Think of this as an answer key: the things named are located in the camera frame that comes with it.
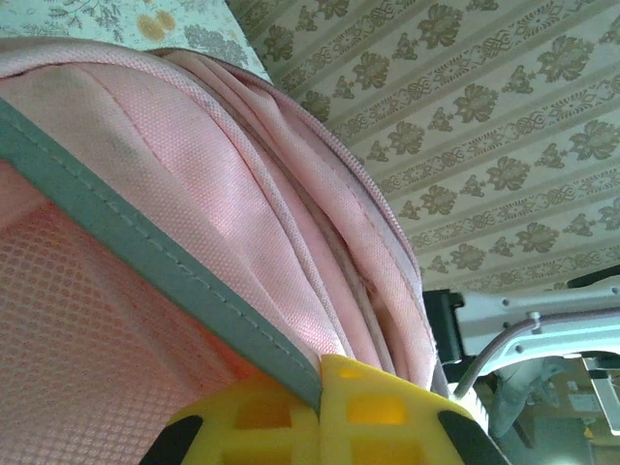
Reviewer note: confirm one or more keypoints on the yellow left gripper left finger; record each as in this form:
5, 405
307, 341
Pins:
252, 426

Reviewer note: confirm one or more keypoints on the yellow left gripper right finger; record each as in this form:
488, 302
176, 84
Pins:
387, 426

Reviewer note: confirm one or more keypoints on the pink backpack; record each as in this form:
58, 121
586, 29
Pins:
194, 169

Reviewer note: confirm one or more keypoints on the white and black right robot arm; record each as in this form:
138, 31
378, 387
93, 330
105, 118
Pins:
557, 334

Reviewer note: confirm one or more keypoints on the floral table cover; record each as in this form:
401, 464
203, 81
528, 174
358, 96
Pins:
97, 19

